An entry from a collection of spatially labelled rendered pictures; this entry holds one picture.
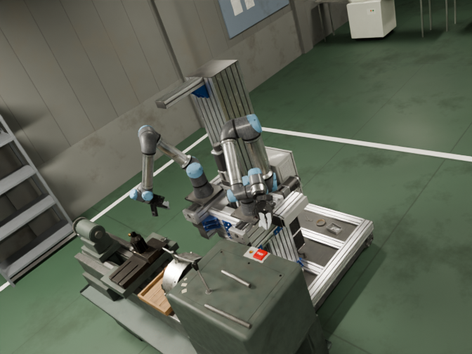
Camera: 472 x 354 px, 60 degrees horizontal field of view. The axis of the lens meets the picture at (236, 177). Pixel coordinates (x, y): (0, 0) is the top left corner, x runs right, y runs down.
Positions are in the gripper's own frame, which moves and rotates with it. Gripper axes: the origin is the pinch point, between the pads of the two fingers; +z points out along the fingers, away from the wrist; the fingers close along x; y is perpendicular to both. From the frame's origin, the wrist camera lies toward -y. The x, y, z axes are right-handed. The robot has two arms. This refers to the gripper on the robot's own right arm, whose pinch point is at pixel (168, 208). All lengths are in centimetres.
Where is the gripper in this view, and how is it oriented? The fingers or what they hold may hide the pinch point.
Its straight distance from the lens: 330.8
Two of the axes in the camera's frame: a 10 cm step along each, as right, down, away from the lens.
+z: 6.7, 3.2, 6.7
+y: 2.1, -9.5, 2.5
